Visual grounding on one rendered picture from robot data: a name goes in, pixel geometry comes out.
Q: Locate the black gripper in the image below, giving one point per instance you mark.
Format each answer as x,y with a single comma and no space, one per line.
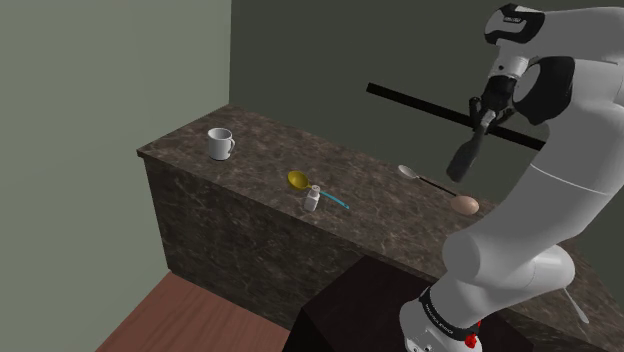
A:
499,93

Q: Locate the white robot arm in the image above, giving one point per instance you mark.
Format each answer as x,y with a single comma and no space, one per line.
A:
526,229

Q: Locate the black bottle with grey cap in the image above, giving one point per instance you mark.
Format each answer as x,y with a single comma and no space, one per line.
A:
463,158

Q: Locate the brown egg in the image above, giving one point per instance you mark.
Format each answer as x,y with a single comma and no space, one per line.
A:
464,204

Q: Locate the white salt shaker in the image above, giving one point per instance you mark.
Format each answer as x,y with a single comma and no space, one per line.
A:
312,198

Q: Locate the plain silver spoon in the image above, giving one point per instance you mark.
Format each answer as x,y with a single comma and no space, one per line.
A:
576,306

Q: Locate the dark robot stand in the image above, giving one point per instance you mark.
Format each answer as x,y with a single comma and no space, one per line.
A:
351,312

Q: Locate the white mug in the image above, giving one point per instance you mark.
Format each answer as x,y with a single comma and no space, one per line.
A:
219,144

